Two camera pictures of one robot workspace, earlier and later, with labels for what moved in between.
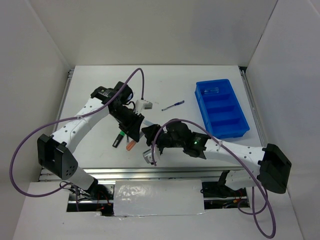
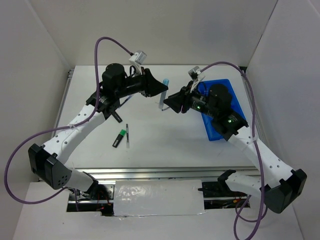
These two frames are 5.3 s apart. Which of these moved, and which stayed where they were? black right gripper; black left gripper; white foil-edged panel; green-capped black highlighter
Moved: black right gripper; black left gripper
Stayed: white foil-edged panel; green-capped black highlighter
